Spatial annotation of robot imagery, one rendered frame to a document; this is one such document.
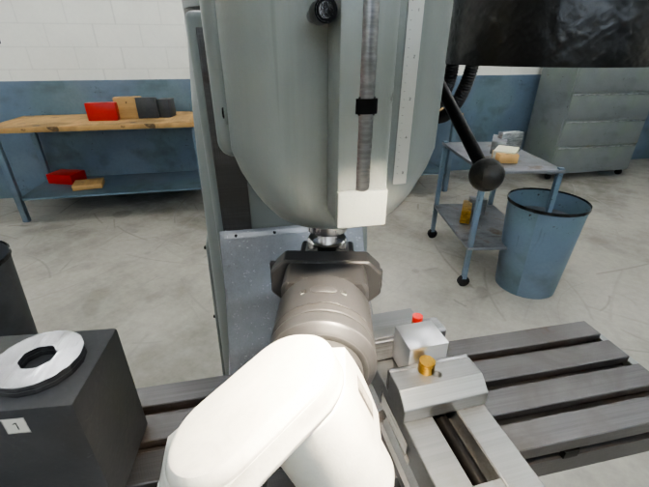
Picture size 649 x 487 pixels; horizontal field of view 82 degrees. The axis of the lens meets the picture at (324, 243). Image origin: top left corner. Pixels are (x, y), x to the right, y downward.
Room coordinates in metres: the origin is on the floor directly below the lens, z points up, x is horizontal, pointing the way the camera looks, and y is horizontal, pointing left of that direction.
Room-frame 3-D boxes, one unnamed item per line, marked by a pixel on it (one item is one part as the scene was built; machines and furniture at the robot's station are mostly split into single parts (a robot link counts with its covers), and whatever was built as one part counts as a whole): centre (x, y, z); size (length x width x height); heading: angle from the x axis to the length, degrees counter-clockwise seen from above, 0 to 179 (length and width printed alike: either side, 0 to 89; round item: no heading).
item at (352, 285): (0.30, 0.00, 1.24); 0.13 x 0.12 x 0.10; 88
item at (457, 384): (0.37, -0.16, 1.05); 0.12 x 0.06 x 0.04; 104
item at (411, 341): (0.42, -0.14, 1.07); 0.06 x 0.05 x 0.06; 104
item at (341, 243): (0.39, 0.00, 1.26); 0.05 x 0.05 x 0.01
